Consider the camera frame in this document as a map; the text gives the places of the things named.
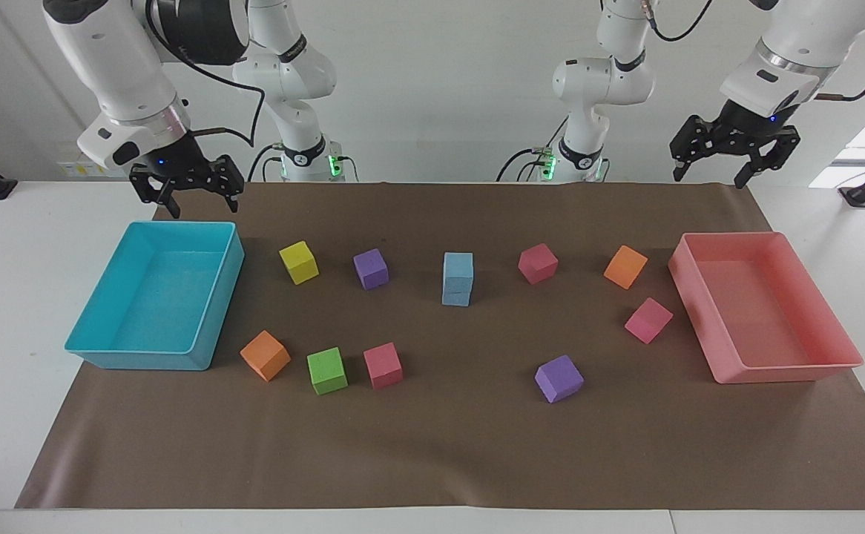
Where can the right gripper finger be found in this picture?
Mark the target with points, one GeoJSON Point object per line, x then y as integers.
{"type": "Point", "coordinates": [152, 189]}
{"type": "Point", "coordinates": [228, 178]}

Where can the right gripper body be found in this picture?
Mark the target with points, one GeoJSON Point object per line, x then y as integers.
{"type": "Point", "coordinates": [176, 162]}

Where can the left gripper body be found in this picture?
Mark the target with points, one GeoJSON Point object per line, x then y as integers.
{"type": "Point", "coordinates": [755, 127]}

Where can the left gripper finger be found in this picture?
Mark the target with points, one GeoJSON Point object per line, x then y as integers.
{"type": "Point", "coordinates": [696, 137]}
{"type": "Point", "coordinates": [777, 147]}

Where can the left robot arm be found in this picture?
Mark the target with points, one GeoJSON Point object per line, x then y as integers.
{"type": "Point", "coordinates": [796, 37]}

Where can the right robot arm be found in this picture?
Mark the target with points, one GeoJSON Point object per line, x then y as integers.
{"type": "Point", "coordinates": [121, 67]}

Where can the blue plastic tray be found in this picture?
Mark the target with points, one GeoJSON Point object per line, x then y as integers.
{"type": "Point", "coordinates": [154, 297]}

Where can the yellow foam block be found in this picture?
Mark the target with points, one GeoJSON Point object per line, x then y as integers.
{"type": "Point", "coordinates": [300, 263]}

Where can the orange foam block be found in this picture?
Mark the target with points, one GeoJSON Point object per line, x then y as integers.
{"type": "Point", "coordinates": [625, 267]}
{"type": "Point", "coordinates": [265, 356]}

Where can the pink plastic tray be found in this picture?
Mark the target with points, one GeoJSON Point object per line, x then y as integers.
{"type": "Point", "coordinates": [762, 311]}

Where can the purple foam block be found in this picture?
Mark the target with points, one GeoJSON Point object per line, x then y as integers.
{"type": "Point", "coordinates": [559, 379]}
{"type": "Point", "coordinates": [372, 270]}

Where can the pink foam block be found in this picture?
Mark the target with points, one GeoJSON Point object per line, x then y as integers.
{"type": "Point", "coordinates": [383, 366]}
{"type": "Point", "coordinates": [538, 264]}
{"type": "Point", "coordinates": [648, 320]}

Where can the green foam block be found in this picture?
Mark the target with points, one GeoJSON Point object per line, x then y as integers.
{"type": "Point", "coordinates": [327, 371]}

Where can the blue foam block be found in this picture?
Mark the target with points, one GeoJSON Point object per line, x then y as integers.
{"type": "Point", "coordinates": [458, 273]}
{"type": "Point", "coordinates": [457, 300]}

